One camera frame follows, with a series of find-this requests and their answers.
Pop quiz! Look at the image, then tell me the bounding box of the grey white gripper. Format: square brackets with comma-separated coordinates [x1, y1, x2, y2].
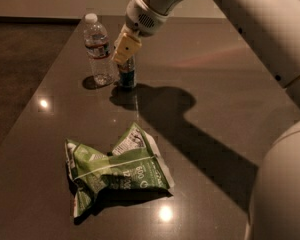
[112, 0, 168, 65]

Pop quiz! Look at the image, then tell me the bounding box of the silver blue redbull can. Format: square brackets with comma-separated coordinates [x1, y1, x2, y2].
[118, 56, 136, 89]

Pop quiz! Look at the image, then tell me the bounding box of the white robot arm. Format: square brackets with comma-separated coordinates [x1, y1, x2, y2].
[112, 0, 300, 240]

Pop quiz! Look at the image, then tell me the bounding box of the clear plastic water bottle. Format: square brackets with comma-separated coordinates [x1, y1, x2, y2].
[83, 13, 115, 87]

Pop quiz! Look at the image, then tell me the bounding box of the green crumpled chip bag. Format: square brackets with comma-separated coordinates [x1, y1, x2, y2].
[65, 123, 174, 218]

